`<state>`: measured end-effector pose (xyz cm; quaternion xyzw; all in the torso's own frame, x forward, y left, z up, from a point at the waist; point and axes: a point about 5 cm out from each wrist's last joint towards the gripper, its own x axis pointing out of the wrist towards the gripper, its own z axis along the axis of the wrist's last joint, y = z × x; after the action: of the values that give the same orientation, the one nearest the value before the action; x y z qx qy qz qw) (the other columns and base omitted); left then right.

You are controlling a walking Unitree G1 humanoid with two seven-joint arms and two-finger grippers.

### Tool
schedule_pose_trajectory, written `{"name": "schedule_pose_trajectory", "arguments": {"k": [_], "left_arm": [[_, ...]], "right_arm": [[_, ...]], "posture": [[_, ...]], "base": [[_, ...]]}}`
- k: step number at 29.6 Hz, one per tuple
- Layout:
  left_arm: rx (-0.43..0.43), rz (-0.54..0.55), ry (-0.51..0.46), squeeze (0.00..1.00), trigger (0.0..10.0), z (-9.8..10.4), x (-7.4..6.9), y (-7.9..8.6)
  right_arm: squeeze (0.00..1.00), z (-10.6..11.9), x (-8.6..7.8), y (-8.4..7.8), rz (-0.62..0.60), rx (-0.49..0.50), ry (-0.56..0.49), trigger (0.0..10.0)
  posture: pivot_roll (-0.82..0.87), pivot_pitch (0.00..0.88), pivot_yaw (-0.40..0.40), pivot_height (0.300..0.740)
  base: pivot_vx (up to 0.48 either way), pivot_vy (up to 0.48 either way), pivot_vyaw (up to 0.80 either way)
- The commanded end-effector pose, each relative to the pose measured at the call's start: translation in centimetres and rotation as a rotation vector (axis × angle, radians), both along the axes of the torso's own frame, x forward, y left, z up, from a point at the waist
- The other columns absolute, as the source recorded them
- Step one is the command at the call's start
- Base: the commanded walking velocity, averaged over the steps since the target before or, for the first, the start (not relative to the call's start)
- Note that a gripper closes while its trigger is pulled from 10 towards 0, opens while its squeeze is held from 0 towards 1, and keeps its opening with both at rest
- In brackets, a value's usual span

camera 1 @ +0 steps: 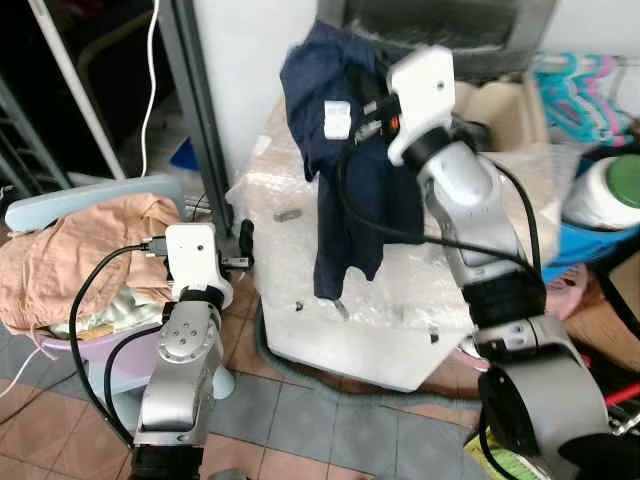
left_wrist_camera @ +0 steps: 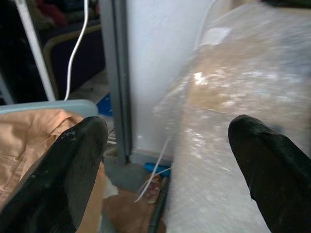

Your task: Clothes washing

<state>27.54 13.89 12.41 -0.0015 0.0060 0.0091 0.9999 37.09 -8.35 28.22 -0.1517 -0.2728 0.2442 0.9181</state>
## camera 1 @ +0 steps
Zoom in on dark navy garment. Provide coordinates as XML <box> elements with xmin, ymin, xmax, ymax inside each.
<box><xmin>279</xmin><ymin>20</ymin><xmax>428</xmax><ymax>302</ymax></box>

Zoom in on grey washing machine lid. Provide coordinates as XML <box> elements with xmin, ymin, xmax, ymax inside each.
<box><xmin>317</xmin><ymin>0</ymin><xmax>558</xmax><ymax>58</ymax></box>

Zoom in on tan crumpled clothes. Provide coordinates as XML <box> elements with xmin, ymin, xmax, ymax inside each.
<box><xmin>0</xmin><ymin>192</ymin><xmax>182</xmax><ymax>333</ymax></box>

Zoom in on plastic covered washing machine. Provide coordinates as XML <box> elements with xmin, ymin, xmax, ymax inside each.
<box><xmin>227</xmin><ymin>74</ymin><xmax>583</xmax><ymax>394</ymax></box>

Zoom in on light blue plastic stool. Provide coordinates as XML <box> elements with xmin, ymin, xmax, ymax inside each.
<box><xmin>4</xmin><ymin>174</ymin><xmax>237</xmax><ymax>401</ymax></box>

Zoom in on purple plastic basin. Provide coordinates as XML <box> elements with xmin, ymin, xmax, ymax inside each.
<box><xmin>0</xmin><ymin>318</ymin><xmax>167</xmax><ymax>365</ymax></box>

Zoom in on teal and pink hangers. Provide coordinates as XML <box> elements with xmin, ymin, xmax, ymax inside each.
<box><xmin>533</xmin><ymin>51</ymin><xmax>629</xmax><ymax>146</ymax></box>

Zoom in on white slanted rod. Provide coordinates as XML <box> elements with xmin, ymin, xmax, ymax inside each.
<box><xmin>27</xmin><ymin>0</ymin><xmax>113</xmax><ymax>182</ymax></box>

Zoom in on blue plastic basin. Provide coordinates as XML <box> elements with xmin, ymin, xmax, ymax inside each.
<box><xmin>553</xmin><ymin>214</ymin><xmax>640</xmax><ymax>288</ymax></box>

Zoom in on white bottle with green cap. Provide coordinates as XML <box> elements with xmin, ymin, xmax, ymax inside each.
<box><xmin>561</xmin><ymin>150</ymin><xmax>640</xmax><ymax>232</ymax></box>

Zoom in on red stick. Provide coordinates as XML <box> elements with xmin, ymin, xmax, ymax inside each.
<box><xmin>600</xmin><ymin>384</ymin><xmax>640</xmax><ymax>407</ymax></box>

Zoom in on pink plastic stool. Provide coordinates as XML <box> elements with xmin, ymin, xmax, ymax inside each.
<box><xmin>543</xmin><ymin>261</ymin><xmax>593</xmax><ymax>322</ymax></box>

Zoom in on yellow green bag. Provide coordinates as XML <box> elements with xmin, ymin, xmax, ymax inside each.
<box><xmin>463</xmin><ymin>430</ymin><xmax>513</xmax><ymax>480</ymax></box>

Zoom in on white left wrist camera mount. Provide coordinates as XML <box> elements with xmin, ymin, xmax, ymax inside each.
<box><xmin>163</xmin><ymin>223</ymin><xmax>237</xmax><ymax>307</ymax></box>

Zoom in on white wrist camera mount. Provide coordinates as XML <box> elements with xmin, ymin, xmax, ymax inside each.
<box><xmin>384</xmin><ymin>45</ymin><xmax>457</xmax><ymax>168</ymax></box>
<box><xmin>163</xmin><ymin>223</ymin><xmax>237</xmax><ymax>307</ymax></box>

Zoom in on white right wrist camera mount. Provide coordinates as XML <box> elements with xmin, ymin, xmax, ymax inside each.
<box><xmin>384</xmin><ymin>45</ymin><xmax>457</xmax><ymax>168</ymax></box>

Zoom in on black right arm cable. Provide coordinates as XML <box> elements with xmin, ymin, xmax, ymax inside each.
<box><xmin>334</xmin><ymin>138</ymin><xmax>543</xmax><ymax>283</ymax></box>

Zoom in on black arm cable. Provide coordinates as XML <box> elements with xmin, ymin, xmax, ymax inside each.
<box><xmin>334</xmin><ymin>138</ymin><xmax>543</xmax><ymax>283</ymax></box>
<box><xmin>67</xmin><ymin>242</ymin><xmax>169</xmax><ymax>446</ymax></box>

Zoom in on grey metal door frame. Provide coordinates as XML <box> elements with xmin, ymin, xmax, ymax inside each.
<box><xmin>158</xmin><ymin>0</ymin><xmax>239</xmax><ymax>237</ymax></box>

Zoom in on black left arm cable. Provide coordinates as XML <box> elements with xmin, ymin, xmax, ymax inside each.
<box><xmin>67</xmin><ymin>242</ymin><xmax>169</xmax><ymax>446</ymax></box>

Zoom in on thin white hanging cable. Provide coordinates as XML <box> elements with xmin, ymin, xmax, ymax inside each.
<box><xmin>139</xmin><ymin>0</ymin><xmax>163</xmax><ymax>178</ymax></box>

